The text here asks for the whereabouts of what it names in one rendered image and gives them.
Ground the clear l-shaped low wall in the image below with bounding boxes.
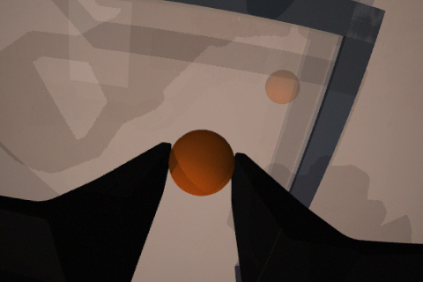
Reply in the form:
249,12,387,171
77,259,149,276
144,0,343,191

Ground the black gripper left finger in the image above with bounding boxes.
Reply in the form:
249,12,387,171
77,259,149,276
0,142,172,282

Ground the translucent orange ball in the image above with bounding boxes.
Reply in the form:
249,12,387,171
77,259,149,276
265,70,300,103

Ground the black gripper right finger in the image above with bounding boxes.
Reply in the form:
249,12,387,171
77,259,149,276
230,152,423,282

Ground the brown ball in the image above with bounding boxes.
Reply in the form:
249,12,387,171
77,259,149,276
169,130,235,197

